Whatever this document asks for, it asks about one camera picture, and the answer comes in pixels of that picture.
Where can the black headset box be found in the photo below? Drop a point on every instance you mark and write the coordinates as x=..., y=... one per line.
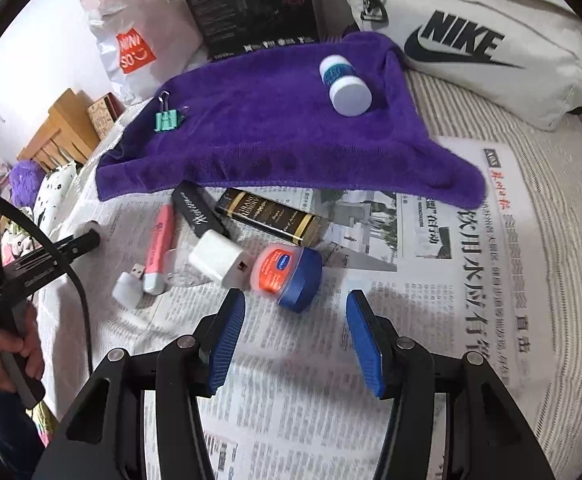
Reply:
x=251, y=5

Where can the white charger plug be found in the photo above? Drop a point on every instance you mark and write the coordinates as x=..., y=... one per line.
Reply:
x=216, y=257

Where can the newspaper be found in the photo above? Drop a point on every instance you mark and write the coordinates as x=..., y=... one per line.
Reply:
x=421, y=260

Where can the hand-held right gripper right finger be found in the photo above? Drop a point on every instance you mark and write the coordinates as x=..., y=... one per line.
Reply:
x=366, y=345

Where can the wooden furniture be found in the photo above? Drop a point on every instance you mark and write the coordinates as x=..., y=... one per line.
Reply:
x=66, y=125

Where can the white bottle with blue label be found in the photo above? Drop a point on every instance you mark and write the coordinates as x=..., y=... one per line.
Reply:
x=348, y=95

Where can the white usb stick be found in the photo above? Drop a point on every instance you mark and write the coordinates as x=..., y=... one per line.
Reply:
x=126, y=287

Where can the purple plush toy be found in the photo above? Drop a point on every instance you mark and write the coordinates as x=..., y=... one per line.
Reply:
x=26, y=180

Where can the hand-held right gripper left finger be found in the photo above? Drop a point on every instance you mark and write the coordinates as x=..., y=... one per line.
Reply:
x=228, y=340

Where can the floral patterned bedding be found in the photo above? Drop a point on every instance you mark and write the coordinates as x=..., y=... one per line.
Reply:
x=56, y=190

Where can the green binder clip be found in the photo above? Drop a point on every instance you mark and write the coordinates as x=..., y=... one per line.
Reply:
x=165, y=121

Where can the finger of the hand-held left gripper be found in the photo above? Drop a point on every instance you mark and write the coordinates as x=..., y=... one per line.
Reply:
x=71, y=247

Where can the white shopping bag orange logo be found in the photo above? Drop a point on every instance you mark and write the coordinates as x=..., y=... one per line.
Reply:
x=136, y=55

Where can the purple towel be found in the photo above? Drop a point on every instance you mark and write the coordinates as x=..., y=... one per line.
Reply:
x=271, y=125

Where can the patterned brown box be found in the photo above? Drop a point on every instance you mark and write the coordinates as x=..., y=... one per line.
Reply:
x=102, y=115

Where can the blue jar with orange lid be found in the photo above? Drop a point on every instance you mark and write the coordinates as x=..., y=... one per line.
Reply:
x=296, y=285

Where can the white tape roll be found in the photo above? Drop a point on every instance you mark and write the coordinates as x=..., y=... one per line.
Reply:
x=90, y=225

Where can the black slim cosmetic box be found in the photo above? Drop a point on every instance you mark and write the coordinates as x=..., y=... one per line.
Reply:
x=193, y=210

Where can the clear plastic cap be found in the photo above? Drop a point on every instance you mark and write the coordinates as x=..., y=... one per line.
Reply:
x=181, y=277

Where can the black and gold tube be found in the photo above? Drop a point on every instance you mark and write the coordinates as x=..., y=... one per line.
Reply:
x=271, y=215

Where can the white sports bag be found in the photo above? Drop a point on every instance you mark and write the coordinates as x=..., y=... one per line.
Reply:
x=471, y=5

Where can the pink earpick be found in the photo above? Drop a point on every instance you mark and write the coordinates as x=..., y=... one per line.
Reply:
x=158, y=245

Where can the person's left forearm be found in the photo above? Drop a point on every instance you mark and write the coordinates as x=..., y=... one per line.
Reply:
x=6, y=430

